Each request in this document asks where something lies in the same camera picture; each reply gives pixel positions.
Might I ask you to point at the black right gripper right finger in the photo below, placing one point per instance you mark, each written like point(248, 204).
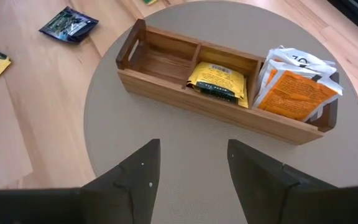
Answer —
point(269, 196)

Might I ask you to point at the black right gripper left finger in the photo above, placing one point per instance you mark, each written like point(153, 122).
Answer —
point(129, 193)

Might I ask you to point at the orange white tea bag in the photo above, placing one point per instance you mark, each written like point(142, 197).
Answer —
point(300, 59)
point(270, 76)
point(294, 96)

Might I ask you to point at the dark blue tea bag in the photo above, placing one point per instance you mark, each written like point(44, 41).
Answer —
point(68, 25)

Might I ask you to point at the round grey mat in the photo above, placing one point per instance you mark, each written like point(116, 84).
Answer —
point(191, 161)

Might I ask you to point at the wooden three-compartment tray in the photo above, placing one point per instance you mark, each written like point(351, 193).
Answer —
point(197, 102)

